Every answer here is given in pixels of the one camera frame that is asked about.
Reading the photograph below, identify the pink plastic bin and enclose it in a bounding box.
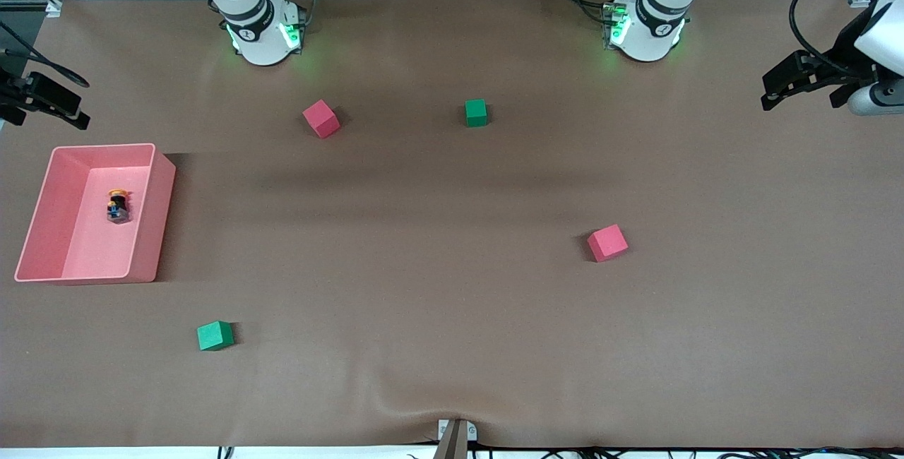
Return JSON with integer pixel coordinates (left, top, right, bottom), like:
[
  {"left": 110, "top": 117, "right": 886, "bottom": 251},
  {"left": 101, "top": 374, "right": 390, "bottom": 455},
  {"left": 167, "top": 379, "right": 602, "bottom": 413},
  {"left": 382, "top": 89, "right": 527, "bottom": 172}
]
[{"left": 14, "top": 143, "right": 177, "bottom": 285}]

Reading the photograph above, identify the pink cube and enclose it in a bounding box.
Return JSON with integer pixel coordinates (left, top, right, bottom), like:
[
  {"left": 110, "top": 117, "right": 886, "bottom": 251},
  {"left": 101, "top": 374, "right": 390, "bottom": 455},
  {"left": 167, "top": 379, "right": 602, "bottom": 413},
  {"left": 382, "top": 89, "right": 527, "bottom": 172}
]
[
  {"left": 302, "top": 99, "right": 342, "bottom": 139},
  {"left": 587, "top": 224, "right": 629, "bottom": 263}
]

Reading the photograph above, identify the brown table mat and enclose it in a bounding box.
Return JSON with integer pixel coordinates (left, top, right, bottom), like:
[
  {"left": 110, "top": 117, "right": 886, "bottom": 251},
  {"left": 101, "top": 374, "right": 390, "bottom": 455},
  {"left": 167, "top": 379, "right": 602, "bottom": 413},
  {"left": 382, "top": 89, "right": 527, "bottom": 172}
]
[{"left": 0, "top": 0, "right": 904, "bottom": 449}]

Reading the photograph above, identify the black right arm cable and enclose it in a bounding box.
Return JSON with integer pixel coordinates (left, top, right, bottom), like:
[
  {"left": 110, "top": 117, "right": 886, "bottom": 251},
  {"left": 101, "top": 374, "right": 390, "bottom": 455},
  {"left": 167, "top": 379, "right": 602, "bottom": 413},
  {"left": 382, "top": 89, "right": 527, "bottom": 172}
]
[{"left": 0, "top": 21, "right": 90, "bottom": 88}]

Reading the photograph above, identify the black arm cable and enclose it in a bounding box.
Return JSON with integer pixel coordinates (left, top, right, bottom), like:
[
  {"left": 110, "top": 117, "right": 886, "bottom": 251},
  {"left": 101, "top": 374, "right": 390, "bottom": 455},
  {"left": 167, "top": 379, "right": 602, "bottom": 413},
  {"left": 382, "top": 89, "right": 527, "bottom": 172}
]
[
  {"left": 0, "top": 21, "right": 90, "bottom": 88},
  {"left": 790, "top": 0, "right": 866, "bottom": 68}
]

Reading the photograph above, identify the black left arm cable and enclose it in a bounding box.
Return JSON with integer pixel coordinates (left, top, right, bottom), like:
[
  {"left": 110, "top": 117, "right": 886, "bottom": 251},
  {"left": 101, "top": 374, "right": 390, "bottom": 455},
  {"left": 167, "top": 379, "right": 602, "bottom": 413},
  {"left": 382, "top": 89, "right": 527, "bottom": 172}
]
[{"left": 790, "top": 0, "right": 866, "bottom": 68}]

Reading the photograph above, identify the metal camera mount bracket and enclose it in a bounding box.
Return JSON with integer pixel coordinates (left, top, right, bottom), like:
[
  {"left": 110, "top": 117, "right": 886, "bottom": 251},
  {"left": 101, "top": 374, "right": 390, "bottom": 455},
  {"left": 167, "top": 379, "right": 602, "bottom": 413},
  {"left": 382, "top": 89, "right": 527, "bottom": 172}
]
[{"left": 432, "top": 419, "right": 478, "bottom": 459}]

